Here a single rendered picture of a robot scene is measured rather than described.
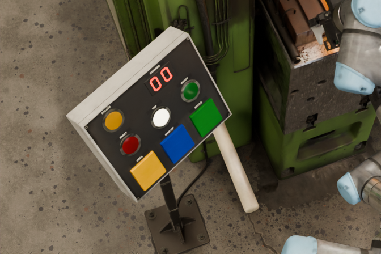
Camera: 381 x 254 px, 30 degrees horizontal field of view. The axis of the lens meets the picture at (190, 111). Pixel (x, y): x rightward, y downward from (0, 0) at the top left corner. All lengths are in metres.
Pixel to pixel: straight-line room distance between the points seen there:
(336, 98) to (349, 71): 0.96
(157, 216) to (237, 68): 0.76
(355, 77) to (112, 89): 0.60
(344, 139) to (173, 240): 0.75
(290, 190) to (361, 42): 1.53
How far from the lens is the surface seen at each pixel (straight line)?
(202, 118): 1.78
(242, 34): 2.13
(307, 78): 2.06
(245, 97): 2.48
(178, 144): 1.77
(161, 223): 2.75
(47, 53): 3.18
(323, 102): 2.26
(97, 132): 1.64
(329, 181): 2.82
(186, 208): 2.76
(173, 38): 1.70
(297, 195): 2.79
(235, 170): 2.13
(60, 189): 2.88
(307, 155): 2.69
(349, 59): 1.32
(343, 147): 2.74
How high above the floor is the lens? 2.62
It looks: 63 degrees down
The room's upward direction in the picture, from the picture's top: 9 degrees counter-clockwise
